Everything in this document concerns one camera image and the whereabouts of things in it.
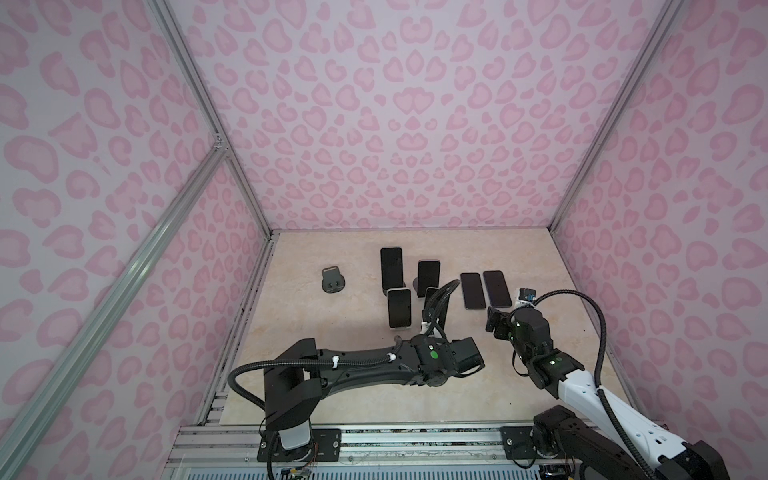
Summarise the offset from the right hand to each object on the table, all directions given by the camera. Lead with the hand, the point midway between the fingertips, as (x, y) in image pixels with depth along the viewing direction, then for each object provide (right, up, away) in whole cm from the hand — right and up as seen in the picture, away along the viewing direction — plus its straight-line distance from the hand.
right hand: (502, 309), depth 84 cm
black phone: (-31, +8, +15) cm, 36 cm away
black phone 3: (-3, +4, +20) cm, 20 cm away
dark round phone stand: (-51, +7, +17) cm, 54 cm away
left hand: (-17, -9, -6) cm, 20 cm away
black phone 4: (+5, +3, +19) cm, 20 cm away
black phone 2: (-19, +9, +12) cm, 25 cm away
